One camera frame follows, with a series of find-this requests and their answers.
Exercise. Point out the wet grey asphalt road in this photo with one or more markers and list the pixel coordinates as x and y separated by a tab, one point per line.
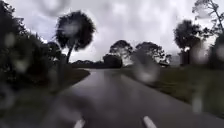
110	96

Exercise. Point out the grass verge with bushes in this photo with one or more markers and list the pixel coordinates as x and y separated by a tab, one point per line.
40	100

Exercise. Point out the dark dense bushes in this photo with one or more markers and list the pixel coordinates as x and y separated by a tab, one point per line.
20	56

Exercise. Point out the tall palm tree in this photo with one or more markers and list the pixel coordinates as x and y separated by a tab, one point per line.
75	30

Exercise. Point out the tall thin tree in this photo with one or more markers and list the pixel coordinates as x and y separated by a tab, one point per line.
213	20

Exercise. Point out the distant row of trees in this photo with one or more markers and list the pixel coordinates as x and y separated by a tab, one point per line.
133	53

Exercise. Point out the round-crowned tree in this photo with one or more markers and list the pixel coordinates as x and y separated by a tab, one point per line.
187	35

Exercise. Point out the open grass verge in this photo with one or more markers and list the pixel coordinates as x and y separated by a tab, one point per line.
186	85

